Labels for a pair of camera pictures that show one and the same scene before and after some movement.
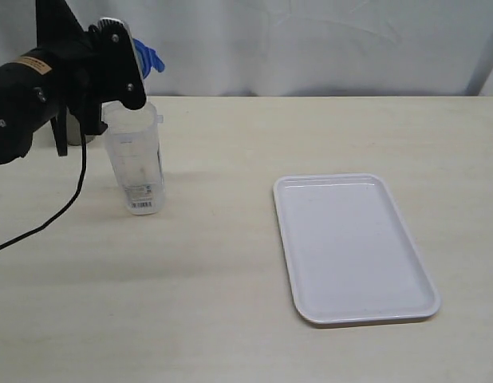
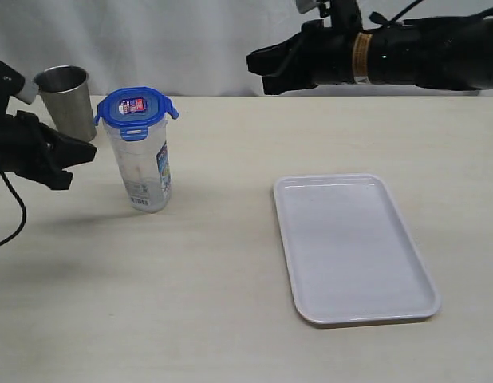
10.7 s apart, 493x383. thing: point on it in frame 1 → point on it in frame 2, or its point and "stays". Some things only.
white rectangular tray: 352,254 stays
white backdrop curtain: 293,48 stays
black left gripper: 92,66 → 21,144
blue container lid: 147,58 → 133,109
